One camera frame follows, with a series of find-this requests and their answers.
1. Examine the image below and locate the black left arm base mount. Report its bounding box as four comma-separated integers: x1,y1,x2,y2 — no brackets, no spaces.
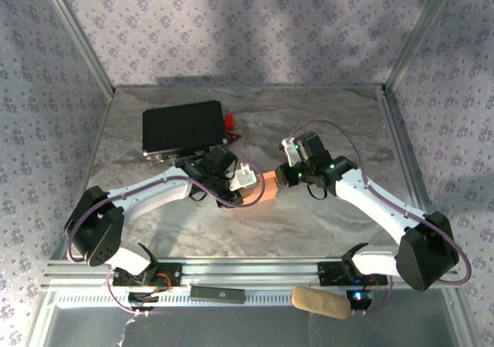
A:
111,261,183,288

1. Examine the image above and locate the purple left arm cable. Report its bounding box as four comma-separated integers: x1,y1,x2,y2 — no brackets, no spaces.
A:
66,160,267,265

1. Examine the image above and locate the black flat rectangular device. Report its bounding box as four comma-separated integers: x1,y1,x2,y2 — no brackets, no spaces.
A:
190,285,247,305

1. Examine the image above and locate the white slotted cable duct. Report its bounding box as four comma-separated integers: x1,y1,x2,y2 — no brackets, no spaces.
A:
49,291,348,310

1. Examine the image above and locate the left black controller board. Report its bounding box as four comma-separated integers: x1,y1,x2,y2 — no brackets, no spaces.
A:
128,291,161,312

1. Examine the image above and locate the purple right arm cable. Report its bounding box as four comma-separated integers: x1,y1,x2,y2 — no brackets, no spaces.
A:
288,120,472,285

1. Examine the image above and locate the aluminium base frame rail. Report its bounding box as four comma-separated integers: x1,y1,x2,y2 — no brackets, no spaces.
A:
40,257,462,291

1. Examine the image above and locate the black hard case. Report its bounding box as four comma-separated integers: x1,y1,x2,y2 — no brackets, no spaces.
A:
141,99,228,167

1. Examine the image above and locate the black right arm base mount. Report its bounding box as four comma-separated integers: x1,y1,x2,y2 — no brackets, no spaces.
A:
316,260,389,287

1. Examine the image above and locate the right black controller board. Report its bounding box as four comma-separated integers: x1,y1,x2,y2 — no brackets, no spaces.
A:
346,289,374,312

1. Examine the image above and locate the brown cloth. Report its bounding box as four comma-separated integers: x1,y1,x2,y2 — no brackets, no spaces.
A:
241,169,281,206

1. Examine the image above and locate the aluminium side frame rail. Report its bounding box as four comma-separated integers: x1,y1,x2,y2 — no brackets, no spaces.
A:
380,86,445,258

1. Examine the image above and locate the tan foam roll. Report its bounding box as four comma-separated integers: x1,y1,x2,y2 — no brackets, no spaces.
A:
291,285,353,320

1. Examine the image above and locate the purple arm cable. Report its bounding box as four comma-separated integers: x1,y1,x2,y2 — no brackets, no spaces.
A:
288,120,472,285
66,160,267,265

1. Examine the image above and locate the black controller board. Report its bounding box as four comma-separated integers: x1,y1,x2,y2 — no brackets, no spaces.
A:
128,291,161,312
346,289,374,312

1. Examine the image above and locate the aluminium upright frame post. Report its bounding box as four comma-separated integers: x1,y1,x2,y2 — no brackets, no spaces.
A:
38,0,116,96
384,0,460,89

